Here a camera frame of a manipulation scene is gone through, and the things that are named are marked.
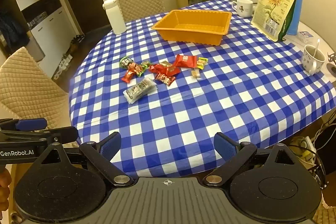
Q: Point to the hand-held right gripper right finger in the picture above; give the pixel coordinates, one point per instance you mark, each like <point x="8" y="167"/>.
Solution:
<point x="224" y="144"/>

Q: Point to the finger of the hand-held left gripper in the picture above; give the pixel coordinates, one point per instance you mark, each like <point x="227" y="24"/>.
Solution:
<point x="60" y="132"/>
<point x="31" y="123"/>

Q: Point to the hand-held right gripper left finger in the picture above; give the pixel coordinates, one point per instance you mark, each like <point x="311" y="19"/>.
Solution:
<point x="110" y="146"/>

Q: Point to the clear snack packet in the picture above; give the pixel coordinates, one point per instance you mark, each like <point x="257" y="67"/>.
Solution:
<point x="140" y="88"/>

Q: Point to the small clear candy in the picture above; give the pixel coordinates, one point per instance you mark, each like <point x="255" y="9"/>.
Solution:
<point x="196" y="74"/>

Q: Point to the red orange candy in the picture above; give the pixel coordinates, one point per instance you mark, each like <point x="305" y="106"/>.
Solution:
<point x="131" y="73"/>

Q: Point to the red candy with dark print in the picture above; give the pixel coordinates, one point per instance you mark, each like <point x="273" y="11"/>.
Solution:
<point x="166" y="79"/>

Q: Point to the large red snack packet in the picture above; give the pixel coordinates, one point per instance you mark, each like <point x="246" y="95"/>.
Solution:
<point x="187" y="60"/>

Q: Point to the orange plastic tray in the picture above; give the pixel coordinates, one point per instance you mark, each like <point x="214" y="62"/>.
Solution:
<point x="191" y="29"/>

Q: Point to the person's left hand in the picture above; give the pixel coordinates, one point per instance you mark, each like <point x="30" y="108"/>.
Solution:
<point x="4" y="184"/>

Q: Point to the white power strip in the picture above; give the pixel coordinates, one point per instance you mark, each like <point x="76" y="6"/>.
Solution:
<point x="305" y="148"/>

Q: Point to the yellow green wrapped candy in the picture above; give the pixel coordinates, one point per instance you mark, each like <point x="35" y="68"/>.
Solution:
<point x="202" y="63"/>

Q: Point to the small green wrapped candy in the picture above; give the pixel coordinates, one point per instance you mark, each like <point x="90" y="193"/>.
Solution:
<point x="145" y="65"/>

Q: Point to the white cabinet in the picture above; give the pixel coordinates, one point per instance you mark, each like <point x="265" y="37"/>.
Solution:
<point x="46" y="27"/>

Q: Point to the white mug with dark print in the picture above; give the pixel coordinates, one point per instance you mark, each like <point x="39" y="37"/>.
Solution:
<point x="313" y="60"/>

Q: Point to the white thermos bottle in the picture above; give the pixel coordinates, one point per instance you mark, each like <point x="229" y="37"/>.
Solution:
<point x="114" y="16"/>

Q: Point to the tissue pack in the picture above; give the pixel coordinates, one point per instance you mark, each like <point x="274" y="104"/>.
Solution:
<point x="305" y="35"/>

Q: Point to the white spoon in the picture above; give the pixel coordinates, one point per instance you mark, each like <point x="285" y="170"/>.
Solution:
<point x="318" y="45"/>

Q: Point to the white mug with cartoon print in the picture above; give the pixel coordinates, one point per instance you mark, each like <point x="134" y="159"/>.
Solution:
<point x="244" y="8"/>

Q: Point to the sunflower seed bag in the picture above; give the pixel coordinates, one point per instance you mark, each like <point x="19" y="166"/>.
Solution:
<point x="274" y="7"/>

